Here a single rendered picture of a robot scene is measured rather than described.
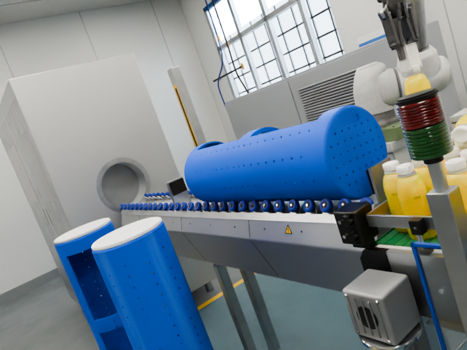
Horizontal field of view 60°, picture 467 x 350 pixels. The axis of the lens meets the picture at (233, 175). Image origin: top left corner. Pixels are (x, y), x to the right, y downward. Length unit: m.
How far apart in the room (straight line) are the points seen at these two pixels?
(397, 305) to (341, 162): 0.43
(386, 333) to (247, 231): 0.80
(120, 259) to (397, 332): 0.93
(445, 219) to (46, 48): 5.99
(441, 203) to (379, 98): 1.19
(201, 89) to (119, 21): 1.63
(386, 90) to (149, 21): 5.45
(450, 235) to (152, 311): 1.10
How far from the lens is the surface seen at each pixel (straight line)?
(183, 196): 2.31
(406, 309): 1.02
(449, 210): 0.72
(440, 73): 1.90
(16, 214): 6.00
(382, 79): 1.87
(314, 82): 3.38
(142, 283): 1.52
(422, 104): 0.67
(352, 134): 1.25
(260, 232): 1.56
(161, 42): 6.89
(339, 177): 1.20
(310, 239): 1.36
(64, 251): 2.06
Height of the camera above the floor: 1.33
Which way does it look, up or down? 8 degrees down
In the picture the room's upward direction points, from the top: 20 degrees counter-clockwise
